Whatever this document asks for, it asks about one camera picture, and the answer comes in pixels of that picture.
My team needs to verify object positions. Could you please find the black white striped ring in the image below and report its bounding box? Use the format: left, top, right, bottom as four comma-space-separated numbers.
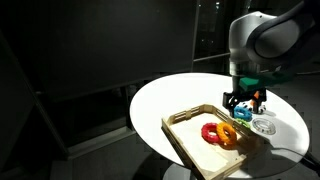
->
240, 100, 267, 115

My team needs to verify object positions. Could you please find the green wrist camera box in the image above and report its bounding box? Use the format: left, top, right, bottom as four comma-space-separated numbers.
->
239, 71, 296, 92

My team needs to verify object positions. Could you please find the red toy ring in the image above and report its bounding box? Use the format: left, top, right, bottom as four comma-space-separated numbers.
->
201, 122, 223, 145

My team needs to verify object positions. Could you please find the wooden slatted tray box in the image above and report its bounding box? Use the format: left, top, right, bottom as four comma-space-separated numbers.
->
161, 104, 270, 180

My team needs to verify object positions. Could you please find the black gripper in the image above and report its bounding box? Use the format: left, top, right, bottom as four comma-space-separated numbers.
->
222, 75, 268, 118

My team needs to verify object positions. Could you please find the light green toy ring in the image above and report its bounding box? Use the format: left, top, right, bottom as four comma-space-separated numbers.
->
235, 117, 252, 130

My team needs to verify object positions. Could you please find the orange toy ring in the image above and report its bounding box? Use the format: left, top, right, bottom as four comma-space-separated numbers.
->
215, 121, 238, 147

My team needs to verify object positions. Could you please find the blue toy ring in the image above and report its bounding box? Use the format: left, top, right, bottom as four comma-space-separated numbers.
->
233, 105, 253, 122

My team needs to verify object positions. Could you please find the orange stacking post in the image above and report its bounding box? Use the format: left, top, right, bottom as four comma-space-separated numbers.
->
252, 90, 261, 108

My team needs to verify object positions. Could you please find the white table pedestal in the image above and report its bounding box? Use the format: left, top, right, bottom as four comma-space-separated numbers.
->
162, 163, 201, 180

